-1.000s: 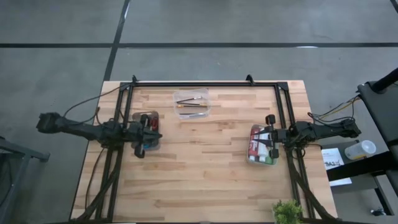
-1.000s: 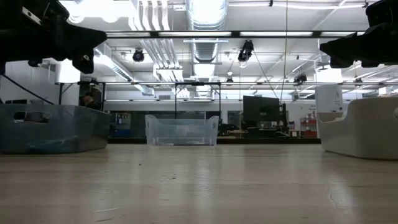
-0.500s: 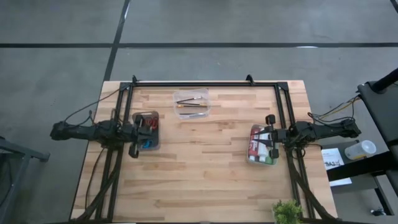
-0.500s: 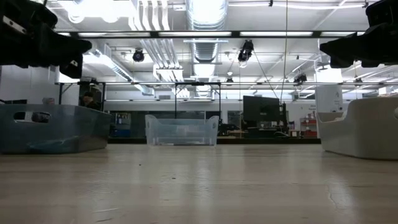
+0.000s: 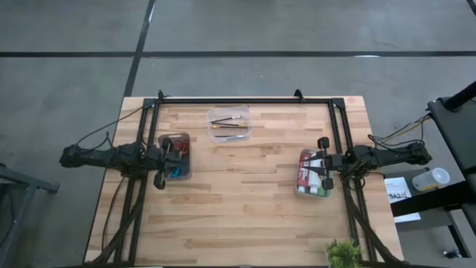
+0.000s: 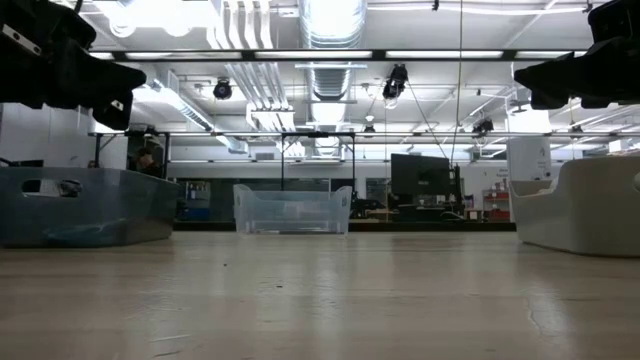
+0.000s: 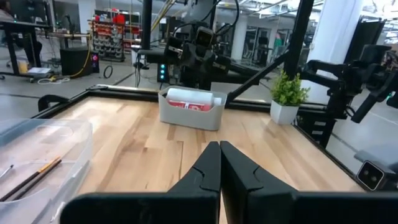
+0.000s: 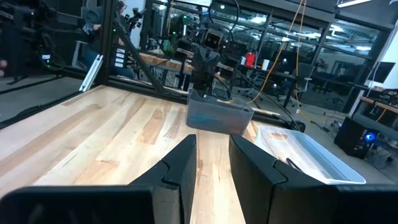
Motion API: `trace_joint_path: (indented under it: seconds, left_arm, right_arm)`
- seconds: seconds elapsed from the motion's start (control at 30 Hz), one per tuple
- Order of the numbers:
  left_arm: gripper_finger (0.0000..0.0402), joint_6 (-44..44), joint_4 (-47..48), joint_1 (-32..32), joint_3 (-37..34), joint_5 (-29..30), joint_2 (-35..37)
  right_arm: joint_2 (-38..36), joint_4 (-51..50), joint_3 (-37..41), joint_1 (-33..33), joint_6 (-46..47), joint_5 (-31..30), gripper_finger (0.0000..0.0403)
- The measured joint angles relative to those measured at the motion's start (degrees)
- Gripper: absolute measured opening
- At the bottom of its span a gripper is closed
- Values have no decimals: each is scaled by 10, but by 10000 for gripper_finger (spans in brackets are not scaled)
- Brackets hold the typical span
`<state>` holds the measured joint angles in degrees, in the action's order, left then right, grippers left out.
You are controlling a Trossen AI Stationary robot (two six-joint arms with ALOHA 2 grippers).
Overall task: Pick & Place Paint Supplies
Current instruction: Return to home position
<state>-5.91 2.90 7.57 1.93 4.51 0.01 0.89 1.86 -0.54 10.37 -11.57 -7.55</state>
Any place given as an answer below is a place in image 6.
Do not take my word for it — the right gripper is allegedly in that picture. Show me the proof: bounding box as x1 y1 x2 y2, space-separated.
513 34 640 111

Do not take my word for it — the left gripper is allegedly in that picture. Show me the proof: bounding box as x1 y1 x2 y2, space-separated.
0 0 148 131

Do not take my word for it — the grey translucent plastic bin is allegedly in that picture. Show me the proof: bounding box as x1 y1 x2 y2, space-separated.
0 166 182 250

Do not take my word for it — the white plastic bin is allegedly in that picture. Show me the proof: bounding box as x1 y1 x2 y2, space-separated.
508 155 640 259

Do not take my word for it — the person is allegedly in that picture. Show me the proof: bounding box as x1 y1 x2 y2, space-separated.
130 147 165 179

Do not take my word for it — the white round column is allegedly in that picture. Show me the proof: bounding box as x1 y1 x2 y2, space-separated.
506 137 553 181

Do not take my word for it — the black ceiling spotlight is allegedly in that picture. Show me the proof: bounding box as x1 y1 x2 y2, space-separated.
472 117 496 137
212 77 234 101
382 64 409 101

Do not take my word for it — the red cart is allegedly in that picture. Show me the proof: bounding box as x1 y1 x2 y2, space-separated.
482 188 511 222

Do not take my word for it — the blue cabinet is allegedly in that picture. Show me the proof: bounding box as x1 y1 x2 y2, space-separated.
179 180 211 221

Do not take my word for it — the black monitor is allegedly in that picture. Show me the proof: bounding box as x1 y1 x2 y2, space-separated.
390 153 451 197

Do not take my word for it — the clear plastic bin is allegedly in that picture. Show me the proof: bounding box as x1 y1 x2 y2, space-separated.
233 183 354 237

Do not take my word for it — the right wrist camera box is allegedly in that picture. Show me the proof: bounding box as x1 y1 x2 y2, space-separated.
588 0 640 44

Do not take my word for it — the black monitor post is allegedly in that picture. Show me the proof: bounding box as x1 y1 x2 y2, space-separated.
451 163 465 217

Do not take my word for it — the background black metal frame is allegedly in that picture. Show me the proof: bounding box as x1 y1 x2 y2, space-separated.
162 130 357 221

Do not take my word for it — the round silver ventilation duct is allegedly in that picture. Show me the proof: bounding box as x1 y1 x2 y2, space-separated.
298 0 369 157

